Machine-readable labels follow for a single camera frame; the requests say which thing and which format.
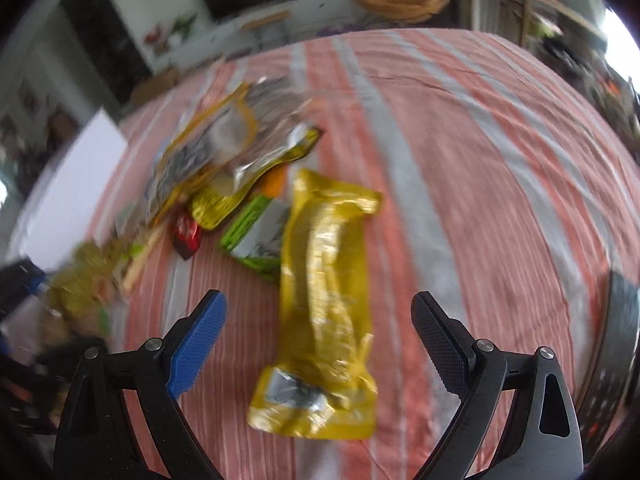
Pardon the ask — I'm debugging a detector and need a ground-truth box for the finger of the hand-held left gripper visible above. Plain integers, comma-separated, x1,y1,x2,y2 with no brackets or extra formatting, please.
0,259,48,313
37,335,108,377

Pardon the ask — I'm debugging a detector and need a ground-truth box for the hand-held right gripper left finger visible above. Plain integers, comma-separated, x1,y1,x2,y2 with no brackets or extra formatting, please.
54,289,227,480

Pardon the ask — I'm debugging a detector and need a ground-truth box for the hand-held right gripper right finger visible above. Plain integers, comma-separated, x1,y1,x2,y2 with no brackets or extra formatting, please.
411,291,585,480

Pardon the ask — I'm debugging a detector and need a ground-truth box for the yellow-green snack packet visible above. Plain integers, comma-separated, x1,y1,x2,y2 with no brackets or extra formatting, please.
47,240,151,336

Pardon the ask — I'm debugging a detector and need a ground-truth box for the plain yellow snack packet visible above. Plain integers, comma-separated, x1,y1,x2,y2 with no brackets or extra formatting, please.
246,169,384,440

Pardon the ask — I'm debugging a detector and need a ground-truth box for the small red snack packet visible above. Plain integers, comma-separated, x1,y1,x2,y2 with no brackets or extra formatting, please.
171,211,202,260

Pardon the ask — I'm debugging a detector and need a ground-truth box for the green and white snack packet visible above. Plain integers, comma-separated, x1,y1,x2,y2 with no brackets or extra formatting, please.
220,195,291,283

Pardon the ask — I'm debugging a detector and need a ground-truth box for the white board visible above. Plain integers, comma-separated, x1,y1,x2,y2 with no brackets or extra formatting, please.
7,107,128,271

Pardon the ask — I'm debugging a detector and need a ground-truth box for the yellow black-trimmed snack packet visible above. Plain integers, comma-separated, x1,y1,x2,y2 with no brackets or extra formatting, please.
191,126,322,231

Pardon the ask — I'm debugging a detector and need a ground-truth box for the striped orange bed sheet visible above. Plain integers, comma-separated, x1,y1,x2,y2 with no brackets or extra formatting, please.
10,27,640,480

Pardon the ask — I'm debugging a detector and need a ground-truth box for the orange snack packet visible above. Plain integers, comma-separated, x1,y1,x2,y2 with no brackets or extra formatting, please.
262,167,289,199

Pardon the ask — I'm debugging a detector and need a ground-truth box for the black ribbed object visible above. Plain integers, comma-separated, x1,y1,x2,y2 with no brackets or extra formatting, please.
575,270,640,456

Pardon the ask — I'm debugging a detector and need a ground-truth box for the clear nut bag yellow trim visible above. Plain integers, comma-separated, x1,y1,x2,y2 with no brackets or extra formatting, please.
145,82,258,226

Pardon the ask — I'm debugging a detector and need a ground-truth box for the cardboard box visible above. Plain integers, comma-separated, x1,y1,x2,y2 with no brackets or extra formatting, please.
131,67,181,106

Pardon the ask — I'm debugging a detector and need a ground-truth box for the black display cabinet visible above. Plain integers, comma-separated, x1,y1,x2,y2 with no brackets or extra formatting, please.
60,0,153,106

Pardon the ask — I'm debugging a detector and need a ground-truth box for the red flower vase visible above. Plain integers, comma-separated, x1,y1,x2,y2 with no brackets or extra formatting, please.
145,25,171,57

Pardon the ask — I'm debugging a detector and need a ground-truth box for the green plant in white vase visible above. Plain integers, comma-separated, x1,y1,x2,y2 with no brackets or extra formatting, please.
170,12,199,42

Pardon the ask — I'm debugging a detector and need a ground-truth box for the wooden bench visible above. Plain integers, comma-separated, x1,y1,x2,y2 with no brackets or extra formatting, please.
241,10,292,51

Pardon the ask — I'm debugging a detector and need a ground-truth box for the wooden dining chair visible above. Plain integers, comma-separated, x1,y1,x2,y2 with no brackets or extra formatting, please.
465,0,533,46

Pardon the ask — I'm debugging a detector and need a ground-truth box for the white television cabinet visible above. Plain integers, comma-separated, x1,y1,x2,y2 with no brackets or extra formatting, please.
150,0,371,72

